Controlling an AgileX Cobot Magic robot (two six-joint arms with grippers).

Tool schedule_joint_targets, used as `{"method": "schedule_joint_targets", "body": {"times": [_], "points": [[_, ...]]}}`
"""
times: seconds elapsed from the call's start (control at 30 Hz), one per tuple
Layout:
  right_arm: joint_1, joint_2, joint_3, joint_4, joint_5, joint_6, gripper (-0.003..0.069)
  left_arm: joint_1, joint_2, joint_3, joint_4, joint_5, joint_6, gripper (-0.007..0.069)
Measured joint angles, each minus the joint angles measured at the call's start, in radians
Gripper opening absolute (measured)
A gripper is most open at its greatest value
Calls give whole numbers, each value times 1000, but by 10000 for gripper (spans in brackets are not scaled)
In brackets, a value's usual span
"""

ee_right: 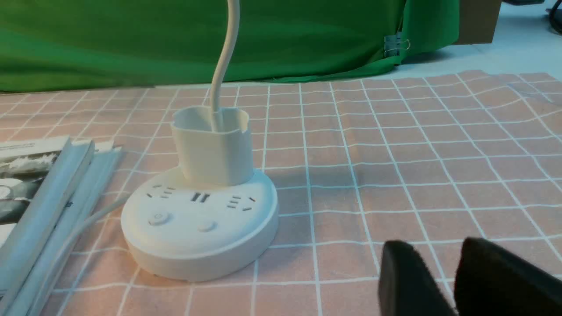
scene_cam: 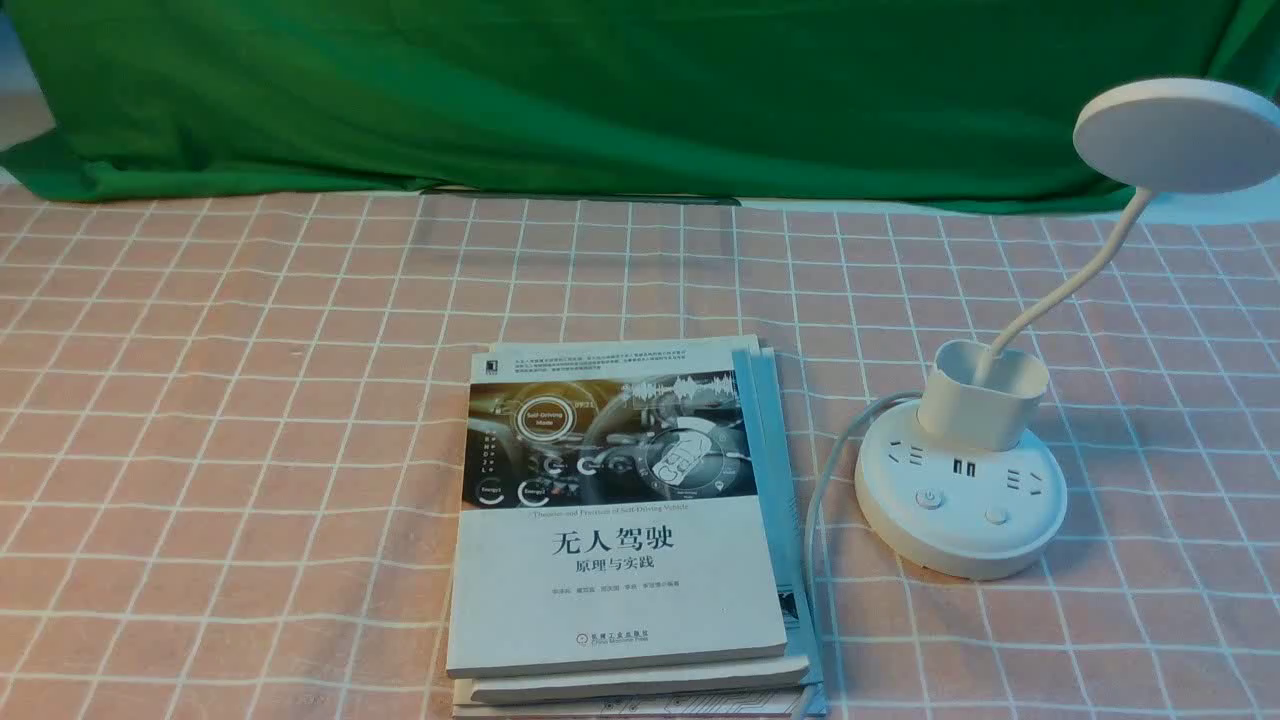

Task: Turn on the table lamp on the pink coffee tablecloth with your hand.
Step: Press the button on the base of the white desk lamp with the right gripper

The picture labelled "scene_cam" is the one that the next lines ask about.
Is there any white desk lamp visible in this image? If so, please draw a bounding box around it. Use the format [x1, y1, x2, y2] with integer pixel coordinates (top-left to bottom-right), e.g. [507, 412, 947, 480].
[851, 77, 1279, 580]

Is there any white self-driving textbook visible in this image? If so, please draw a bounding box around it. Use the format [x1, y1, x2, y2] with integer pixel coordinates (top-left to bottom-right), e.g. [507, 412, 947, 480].
[445, 334, 788, 682]

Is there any green backdrop cloth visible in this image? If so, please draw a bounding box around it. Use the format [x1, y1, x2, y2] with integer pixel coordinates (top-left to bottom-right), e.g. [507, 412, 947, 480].
[3, 1, 1277, 214]

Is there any pink checkered tablecloth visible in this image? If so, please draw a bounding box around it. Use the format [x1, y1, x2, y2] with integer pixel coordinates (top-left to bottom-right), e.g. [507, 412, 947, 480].
[1, 184, 1279, 719]

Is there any white lamp power cable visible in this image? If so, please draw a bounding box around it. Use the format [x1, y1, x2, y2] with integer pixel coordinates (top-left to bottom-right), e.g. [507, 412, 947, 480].
[805, 391, 925, 609]

